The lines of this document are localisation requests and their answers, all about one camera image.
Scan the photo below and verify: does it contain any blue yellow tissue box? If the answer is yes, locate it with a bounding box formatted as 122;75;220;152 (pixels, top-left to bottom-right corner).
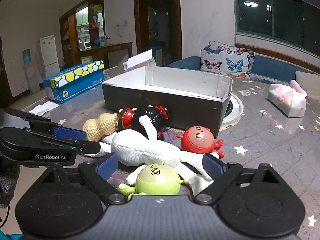
43;61;104;103

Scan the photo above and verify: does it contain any white plush rabbit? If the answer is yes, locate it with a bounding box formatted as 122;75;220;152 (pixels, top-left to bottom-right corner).
84;129;214;195

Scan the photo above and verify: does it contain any blue sofa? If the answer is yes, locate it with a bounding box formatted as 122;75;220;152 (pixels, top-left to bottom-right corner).
167;54;318;85

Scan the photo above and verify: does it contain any white paper sheet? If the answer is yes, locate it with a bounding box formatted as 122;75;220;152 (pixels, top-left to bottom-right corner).
29;101;60;116

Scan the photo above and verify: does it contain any black haired red doll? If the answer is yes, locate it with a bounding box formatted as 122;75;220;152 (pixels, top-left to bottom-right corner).
118;105;170;141

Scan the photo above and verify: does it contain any dark glass window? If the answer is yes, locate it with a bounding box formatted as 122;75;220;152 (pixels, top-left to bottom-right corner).
235;0;319;55

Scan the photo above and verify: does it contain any white round turntable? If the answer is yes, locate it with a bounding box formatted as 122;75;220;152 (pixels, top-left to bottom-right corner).
220;93;244;132

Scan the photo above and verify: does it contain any black white storage box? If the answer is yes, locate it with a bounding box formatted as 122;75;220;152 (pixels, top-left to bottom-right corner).
102;67;233;137

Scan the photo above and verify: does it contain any wooden display cabinet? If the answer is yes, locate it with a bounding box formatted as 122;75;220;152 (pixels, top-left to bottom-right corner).
59;0;105;68

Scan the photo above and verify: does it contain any grey sofa cushion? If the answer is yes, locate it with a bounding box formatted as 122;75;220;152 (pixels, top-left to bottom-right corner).
296;72;320;98

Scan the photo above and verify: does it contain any white open paper box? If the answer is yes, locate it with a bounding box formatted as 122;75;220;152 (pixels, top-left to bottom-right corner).
123;49;156;71

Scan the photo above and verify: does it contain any dark wooden console table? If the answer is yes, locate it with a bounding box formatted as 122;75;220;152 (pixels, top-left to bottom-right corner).
72;42;132;69

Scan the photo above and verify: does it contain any white refrigerator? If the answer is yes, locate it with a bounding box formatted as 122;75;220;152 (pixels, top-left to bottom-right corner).
39;35;60;78

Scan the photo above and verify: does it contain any red round doll toy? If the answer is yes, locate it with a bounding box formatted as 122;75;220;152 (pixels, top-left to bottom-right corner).
176;126;225;159

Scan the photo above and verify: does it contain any pink white tissue pack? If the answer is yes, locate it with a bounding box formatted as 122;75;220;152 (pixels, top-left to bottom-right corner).
267;80;307;118

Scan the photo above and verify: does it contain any peanut shaped toy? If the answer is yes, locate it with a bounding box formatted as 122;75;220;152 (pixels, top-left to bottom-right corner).
82;113;118;141

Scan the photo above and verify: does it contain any grey gloved hand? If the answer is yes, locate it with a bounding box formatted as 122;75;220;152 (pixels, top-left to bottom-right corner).
0;157;20;209

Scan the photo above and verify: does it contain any butterfly print pillow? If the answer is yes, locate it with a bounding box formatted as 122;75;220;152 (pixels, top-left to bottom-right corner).
200;41;255;79

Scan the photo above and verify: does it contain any green round alien toy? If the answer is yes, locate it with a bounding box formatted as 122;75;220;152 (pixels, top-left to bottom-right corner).
119;164;189;200

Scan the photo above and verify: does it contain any water dispenser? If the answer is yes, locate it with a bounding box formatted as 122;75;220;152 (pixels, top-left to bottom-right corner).
22;49;40;94

